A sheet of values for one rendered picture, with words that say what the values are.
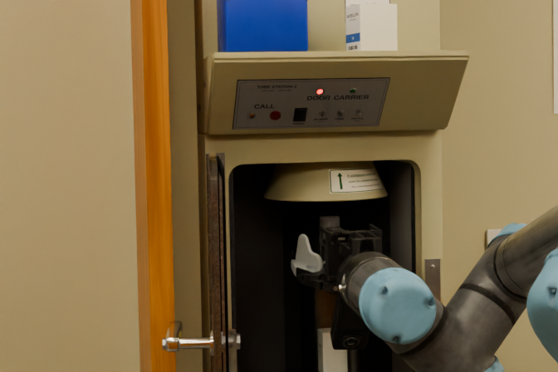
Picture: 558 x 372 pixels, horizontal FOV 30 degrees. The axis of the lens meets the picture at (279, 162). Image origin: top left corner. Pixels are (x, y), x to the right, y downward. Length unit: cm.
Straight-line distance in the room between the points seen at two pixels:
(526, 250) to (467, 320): 12
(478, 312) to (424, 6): 44
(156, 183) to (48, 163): 54
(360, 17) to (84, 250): 72
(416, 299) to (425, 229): 31
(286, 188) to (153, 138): 24
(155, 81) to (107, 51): 53
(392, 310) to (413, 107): 33
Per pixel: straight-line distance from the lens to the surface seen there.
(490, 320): 120
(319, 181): 141
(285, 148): 137
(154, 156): 126
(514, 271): 116
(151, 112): 126
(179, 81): 178
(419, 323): 113
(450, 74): 132
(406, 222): 147
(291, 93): 129
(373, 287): 113
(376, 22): 131
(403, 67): 130
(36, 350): 183
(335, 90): 130
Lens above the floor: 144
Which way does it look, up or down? 3 degrees down
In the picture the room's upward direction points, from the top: 1 degrees counter-clockwise
